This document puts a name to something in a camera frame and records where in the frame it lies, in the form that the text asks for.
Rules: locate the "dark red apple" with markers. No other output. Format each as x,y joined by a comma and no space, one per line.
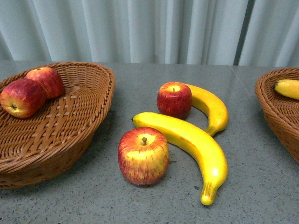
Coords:
174,99

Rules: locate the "red yellow apple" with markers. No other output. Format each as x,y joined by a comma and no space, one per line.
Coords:
143,155

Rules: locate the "short curved yellow banana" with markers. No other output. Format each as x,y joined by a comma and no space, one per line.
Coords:
212,106

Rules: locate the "long yellow banana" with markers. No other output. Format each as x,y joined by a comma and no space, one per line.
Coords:
201,146

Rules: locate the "rear red apple in basket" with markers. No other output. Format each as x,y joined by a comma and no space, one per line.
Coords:
49,79

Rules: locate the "left brown wicker basket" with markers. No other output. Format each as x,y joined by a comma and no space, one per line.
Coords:
50,142

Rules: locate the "brown wicker basket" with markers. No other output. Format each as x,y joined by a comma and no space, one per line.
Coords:
281,113
50,142

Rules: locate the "white pleated curtain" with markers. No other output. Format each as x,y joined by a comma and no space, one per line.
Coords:
211,32

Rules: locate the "red apple lying sideways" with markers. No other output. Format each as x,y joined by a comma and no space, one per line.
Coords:
23,98

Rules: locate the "right brown wicker basket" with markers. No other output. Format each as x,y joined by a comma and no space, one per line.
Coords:
281,113

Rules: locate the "straight yellow banana in basket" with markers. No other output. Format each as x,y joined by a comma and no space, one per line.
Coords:
288,88

